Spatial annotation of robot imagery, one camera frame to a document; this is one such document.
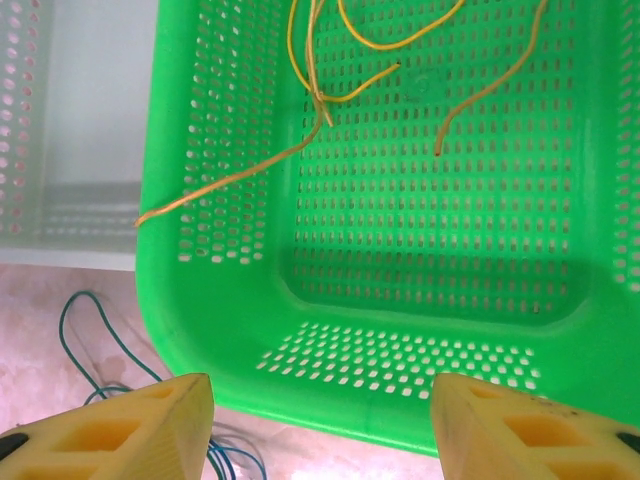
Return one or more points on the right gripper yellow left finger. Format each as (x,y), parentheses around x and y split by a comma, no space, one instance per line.
(100,440)

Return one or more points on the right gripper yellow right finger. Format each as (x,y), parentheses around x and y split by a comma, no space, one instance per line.
(525,440)

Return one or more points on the bright green perforated basket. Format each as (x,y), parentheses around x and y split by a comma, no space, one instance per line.
(225,310)

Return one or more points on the pale green perforated basket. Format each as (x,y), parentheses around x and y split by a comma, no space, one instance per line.
(95,100)

